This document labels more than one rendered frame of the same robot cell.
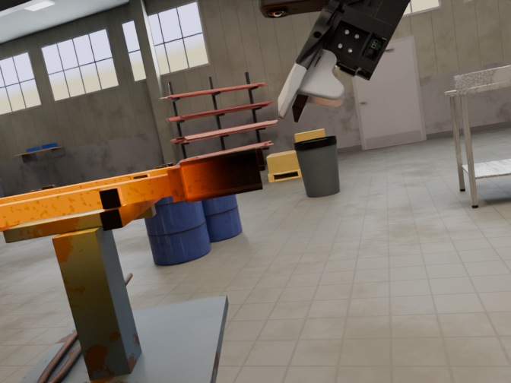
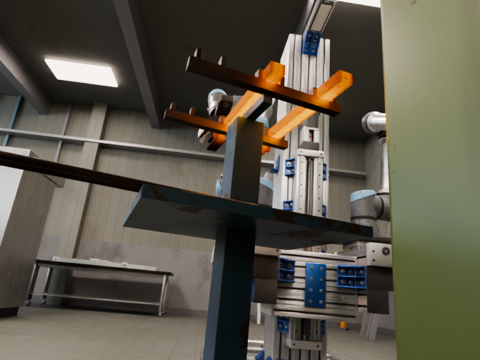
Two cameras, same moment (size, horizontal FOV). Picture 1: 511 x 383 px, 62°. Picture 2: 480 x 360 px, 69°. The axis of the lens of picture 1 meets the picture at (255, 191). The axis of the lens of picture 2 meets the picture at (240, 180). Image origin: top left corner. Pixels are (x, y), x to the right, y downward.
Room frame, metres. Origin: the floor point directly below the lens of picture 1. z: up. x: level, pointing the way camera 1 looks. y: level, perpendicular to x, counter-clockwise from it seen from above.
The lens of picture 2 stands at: (0.85, 0.86, 0.54)
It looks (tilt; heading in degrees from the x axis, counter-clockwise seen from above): 18 degrees up; 247
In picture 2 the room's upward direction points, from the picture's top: 5 degrees clockwise
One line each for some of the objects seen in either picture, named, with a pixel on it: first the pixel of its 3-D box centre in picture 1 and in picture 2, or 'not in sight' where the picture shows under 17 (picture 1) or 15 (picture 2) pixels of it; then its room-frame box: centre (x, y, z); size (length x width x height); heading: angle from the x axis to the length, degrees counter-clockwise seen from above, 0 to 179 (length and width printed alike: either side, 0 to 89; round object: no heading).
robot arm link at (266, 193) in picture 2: not in sight; (258, 192); (0.15, -0.53, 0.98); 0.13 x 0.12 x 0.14; 146
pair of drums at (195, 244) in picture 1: (192, 204); not in sight; (3.79, 0.58, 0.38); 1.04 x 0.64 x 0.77; 164
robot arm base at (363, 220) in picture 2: not in sight; (363, 228); (-0.33, -0.37, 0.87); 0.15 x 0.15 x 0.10
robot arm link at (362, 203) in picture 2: not in sight; (363, 204); (-0.33, -0.37, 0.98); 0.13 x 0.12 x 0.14; 169
